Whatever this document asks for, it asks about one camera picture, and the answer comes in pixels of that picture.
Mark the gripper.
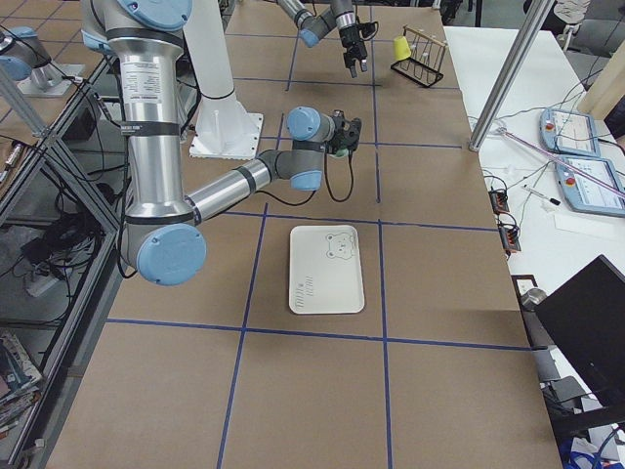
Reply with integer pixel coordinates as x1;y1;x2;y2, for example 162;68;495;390
339;24;368;78
326;121;349;153

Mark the pale green cup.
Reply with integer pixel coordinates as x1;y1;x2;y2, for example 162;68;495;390
327;149;351;159

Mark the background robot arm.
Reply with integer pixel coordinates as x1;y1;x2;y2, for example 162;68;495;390
1;26;85;98

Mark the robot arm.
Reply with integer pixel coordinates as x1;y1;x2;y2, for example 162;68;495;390
276;0;376;78
81;1;361;285

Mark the yellow cup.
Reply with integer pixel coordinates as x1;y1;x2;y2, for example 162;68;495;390
393;35;412;62

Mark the cream bear tray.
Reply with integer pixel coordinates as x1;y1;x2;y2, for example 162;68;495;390
289;225;365;315

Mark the purple rod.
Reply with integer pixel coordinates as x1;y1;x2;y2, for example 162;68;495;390
496;127;624;199

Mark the upper orange connector box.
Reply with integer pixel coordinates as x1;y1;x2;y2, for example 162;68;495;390
488;189;510;215

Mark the orange connector box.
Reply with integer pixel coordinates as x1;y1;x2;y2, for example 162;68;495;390
488;189;510;215
498;224;521;255

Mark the lower orange connector box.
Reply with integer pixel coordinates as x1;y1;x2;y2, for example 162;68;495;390
498;224;521;255

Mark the upper teach pendant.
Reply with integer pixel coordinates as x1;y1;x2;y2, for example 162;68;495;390
539;107;601;157

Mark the teach pendant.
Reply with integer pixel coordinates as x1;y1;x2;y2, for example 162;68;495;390
556;155;624;218
539;107;601;157

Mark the black marker pen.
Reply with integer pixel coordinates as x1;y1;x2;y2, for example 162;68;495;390
522;185;561;206

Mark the metal cylinder can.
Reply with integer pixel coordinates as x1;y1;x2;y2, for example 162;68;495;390
520;287;548;312

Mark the lower teach pendant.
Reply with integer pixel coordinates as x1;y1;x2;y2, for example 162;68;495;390
556;155;624;218

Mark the black laptop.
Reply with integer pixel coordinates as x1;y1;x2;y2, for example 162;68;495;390
535;255;625;405

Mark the stack of books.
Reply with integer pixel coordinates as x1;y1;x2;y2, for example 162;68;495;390
1;329;43;438

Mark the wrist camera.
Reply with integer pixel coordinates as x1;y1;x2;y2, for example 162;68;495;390
357;21;379;41
332;109;362;152

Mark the camera cable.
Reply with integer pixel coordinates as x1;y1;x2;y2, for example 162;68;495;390
263;146;355;206

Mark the black wire cup rack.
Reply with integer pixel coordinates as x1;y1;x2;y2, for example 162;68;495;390
391;25;448;88

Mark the white pedestal column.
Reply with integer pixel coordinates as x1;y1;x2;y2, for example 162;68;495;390
184;0;264;159

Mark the aluminium frame post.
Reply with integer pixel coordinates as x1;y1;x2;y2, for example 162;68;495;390
469;0;553;151

